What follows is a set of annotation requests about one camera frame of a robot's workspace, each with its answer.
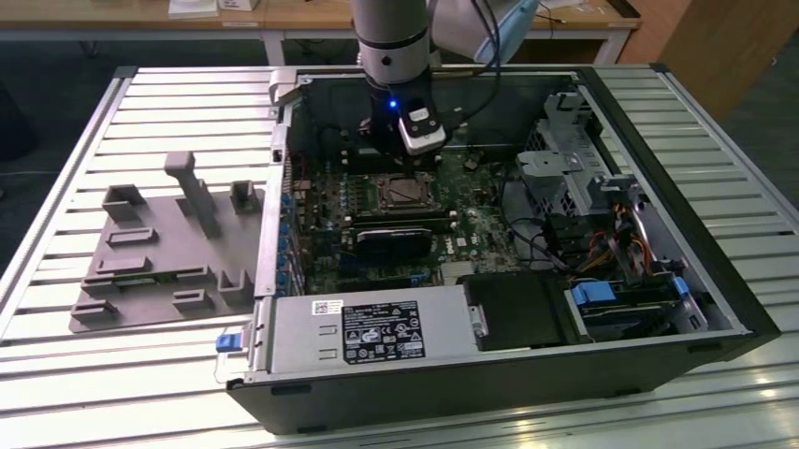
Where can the blue drive bay tab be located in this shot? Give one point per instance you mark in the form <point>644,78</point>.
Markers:
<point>679,286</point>

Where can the grey parts rack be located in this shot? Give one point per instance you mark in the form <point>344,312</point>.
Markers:
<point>168,252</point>

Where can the blue case latch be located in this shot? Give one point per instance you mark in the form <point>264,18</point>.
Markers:
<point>227,342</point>

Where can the CPU socket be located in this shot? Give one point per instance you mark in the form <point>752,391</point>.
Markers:
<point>378,201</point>

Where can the green motherboard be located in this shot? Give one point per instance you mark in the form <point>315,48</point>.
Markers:
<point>474,234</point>

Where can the black RAM sticks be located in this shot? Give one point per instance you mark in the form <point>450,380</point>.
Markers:
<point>406,219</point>

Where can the silver power supply unit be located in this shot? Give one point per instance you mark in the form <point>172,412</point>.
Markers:
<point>299,327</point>

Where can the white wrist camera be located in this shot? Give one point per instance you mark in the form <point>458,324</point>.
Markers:
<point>423,128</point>

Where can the black open PC case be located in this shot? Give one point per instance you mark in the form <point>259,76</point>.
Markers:
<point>562,374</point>

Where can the black graphics card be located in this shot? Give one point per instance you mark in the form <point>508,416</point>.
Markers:
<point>394,243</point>

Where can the black drive bay cover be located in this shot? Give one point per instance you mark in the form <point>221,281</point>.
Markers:
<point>518,308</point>

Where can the blue disk carrier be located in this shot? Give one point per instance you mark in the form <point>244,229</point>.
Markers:
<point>592,292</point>

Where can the black RAM slots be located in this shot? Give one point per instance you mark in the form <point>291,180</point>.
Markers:
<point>364,161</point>

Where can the wooden cabinet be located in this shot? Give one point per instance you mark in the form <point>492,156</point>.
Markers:
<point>718,47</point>

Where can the wooden desk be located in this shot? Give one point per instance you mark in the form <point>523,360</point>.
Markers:
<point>124,25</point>

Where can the white box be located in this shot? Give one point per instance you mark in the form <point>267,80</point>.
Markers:
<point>193,8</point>

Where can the grey metal drive cage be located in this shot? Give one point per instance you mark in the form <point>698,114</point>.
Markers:
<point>562,173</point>

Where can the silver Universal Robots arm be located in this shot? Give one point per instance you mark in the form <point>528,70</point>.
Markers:
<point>394,51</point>

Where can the small silver heat sink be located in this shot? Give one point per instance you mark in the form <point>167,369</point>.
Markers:
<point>456,271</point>

